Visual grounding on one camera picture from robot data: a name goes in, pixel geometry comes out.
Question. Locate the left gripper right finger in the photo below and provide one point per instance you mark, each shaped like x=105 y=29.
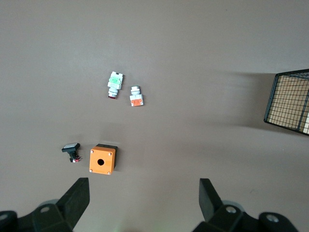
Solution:
x=217 y=212

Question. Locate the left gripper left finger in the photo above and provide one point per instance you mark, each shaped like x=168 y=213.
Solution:
x=67 y=207

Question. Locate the red button with green block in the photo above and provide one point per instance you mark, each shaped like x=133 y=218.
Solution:
x=115 y=82

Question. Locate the push button with orange block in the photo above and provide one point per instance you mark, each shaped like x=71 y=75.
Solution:
x=136 y=100

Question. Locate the brown table cover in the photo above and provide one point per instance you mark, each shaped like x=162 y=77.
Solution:
x=181 y=48

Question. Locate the orange button enclosure box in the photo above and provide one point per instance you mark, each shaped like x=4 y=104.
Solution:
x=100 y=162

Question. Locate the black flat-head switch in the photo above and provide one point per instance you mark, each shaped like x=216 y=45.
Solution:
x=70 y=147

